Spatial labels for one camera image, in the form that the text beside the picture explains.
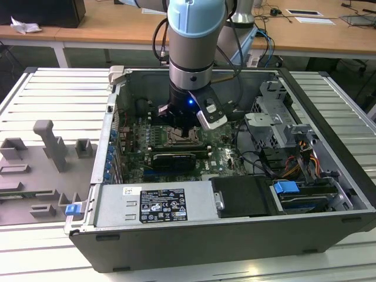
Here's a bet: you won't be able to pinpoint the silver-topped CPU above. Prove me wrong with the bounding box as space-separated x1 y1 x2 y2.
167 132 192 144

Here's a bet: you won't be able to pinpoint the CPU socket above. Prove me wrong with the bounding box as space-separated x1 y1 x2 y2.
158 127 204 147

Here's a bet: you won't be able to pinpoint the blue expansion slot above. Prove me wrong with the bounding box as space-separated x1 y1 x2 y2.
143 169 194 177

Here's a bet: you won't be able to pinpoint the green RAM stick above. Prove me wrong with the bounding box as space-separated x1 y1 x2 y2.
152 149 207 156

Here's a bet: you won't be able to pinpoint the graphics card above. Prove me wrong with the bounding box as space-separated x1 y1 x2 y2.
152 152 197 172

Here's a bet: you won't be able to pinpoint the green motherboard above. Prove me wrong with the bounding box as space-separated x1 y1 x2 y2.
117 116 244 184

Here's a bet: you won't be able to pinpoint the metal drive cage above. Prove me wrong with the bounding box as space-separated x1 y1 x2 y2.
244 79 317 149

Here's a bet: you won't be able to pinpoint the wooden desk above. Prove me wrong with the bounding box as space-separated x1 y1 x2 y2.
0 0 376 59

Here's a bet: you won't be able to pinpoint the silver power supply unit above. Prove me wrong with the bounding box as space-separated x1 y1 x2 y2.
93 179 226 229

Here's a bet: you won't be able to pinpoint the hard disk in blue carrier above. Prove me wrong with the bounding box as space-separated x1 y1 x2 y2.
271 180 338 214

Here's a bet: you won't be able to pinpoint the black and grey PC case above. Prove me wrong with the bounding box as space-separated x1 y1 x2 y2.
69 66 376 273

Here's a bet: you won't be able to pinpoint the blue case latch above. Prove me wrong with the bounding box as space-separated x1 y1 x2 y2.
65 204 82 219

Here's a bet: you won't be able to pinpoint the white paper sheet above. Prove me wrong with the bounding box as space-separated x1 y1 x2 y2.
294 16 338 26

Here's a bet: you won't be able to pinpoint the grey parts rack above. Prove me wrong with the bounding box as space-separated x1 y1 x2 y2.
0 119 99 227

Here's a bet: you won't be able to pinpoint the black box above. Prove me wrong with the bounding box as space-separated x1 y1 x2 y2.
0 0 86 29

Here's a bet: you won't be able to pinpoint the crumpled white paper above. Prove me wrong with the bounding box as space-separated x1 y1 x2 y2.
10 16 42 33

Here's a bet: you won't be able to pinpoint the white-edged wrist camera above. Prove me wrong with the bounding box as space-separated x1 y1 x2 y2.
187 88 229 131

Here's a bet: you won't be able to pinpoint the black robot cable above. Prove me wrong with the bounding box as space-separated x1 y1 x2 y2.
152 17 172 67

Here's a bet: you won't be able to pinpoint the black plastic duct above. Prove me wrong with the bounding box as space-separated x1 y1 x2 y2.
210 175 278 219

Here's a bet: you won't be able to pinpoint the yellow and red wires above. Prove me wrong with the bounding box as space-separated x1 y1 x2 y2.
281 140 320 180

